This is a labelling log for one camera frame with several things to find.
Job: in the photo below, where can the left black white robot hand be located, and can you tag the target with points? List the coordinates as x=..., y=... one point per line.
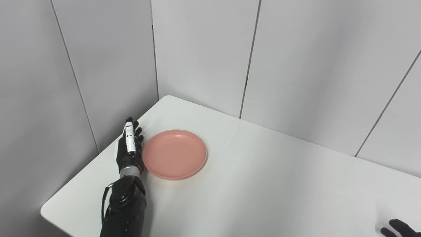
x=126, y=159

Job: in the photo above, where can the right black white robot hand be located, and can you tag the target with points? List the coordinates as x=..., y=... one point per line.
x=403, y=230

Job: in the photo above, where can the pink round plate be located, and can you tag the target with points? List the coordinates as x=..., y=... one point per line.
x=174, y=154

